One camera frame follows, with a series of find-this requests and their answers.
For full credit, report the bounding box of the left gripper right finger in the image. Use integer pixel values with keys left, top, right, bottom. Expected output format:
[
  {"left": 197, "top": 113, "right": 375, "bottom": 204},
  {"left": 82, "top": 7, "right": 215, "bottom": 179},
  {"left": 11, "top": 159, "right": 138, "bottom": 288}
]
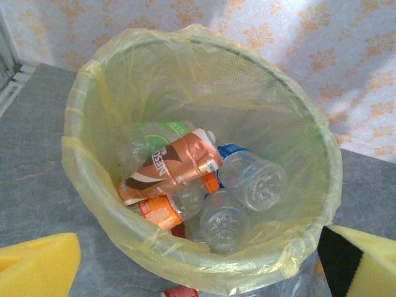
[{"left": 317, "top": 225, "right": 396, "bottom": 297}]

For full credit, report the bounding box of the yellow-lined mesh trash bin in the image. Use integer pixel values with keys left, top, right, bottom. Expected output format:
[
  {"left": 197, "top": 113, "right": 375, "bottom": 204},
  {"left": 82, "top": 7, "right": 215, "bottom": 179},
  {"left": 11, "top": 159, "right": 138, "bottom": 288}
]
[{"left": 61, "top": 23, "right": 343, "bottom": 295}]

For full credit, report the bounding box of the green label clear bottle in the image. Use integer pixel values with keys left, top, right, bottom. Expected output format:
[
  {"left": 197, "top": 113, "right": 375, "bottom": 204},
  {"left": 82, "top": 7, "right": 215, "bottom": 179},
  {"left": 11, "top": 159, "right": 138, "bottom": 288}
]
[{"left": 131, "top": 120, "right": 199, "bottom": 161}]

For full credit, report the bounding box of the aluminium table side rail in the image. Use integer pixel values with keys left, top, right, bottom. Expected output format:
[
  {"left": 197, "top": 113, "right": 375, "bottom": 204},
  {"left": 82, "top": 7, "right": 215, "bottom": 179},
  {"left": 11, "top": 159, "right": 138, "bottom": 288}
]
[{"left": 0, "top": 63, "right": 41, "bottom": 118}]

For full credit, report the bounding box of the brown coffee bottle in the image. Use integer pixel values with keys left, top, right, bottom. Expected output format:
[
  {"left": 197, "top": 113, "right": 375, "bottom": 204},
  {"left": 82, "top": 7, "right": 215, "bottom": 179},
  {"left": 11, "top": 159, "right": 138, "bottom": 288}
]
[{"left": 116, "top": 128, "right": 224, "bottom": 207}]

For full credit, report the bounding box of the orange label bottle orange cap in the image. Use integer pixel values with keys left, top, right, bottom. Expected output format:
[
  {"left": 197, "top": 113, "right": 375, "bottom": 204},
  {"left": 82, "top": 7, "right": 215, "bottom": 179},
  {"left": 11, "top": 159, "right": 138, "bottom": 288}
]
[{"left": 137, "top": 172, "right": 221, "bottom": 231}]

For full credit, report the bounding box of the aluminium frame post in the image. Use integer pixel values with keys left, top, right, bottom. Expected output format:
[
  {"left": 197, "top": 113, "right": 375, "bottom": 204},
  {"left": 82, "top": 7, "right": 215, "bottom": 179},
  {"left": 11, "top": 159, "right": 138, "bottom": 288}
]
[{"left": 0, "top": 12, "right": 16, "bottom": 80}]

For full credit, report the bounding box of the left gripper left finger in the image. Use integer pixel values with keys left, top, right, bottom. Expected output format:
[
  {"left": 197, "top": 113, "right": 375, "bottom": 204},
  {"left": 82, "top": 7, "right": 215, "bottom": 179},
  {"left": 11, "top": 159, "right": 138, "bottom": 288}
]
[{"left": 0, "top": 232, "right": 82, "bottom": 297}]

